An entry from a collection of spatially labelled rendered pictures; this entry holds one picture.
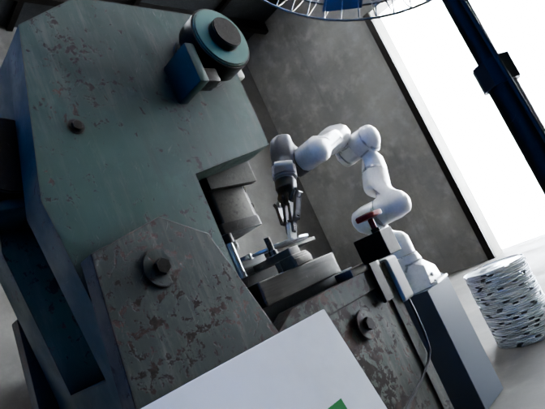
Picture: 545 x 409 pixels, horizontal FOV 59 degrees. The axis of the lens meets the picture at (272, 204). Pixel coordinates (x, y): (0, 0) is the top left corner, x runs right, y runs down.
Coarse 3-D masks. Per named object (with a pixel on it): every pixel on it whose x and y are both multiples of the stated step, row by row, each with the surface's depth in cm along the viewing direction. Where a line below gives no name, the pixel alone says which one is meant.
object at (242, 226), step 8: (256, 216) 137; (224, 224) 128; (232, 224) 130; (240, 224) 132; (248, 224) 134; (256, 224) 136; (224, 232) 127; (232, 232) 129; (240, 232) 136; (224, 240) 127; (232, 240) 128
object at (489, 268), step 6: (504, 258) 240; (510, 258) 233; (516, 258) 225; (492, 264) 240; (498, 264) 228; (504, 264) 223; (510, 264) 217; (474, 270) 244; (480, 270) 233; (486, 270) 227; (492, 270) 217; (468, 276) 236; (474, 276) 223
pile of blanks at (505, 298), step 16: (496, 272) 217; (512, 272) 220; (528, 272) 219; (480, 288) 225; (496, 288) 217; (512, 288) 215; (528, 288) 215; (480, 304) 226; (496, 304) 218; (512, 304) 215; (528, 304) 213; (544, 304) 216; (496, 320) 220; (512, 320) 217; (528, 320) 212; (544, 320) 215; (496, 336) 226; (512, 336) 216; (528, 336) 214; (544, 336) 211
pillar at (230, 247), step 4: (228, 244) 128; (232, 244) 128; (228, 248) 128; (232, 248) 127; (232, 252) 127; (236, 252) 128; (232, 256) 127; (236, 256) 127; (232, 260) 127; (236, 260) 127; (240, 260) 128; (236, 264) 127; (240, 264) 127; (236, 268) 127; (240, 268) 127; (240, 272) 126; (244, 272) 127; (240, 276) 126; (244, 276) 126
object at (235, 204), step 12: (204, 192) 135; (216, 192) 134; (228, 192) 137; (240, 192) 140; (216, 204) 133; (228, 204) 135; (240, 204) 138; (252, 204) 146; (216, 216) 133; (228, 216) 134; (240, 216) 137
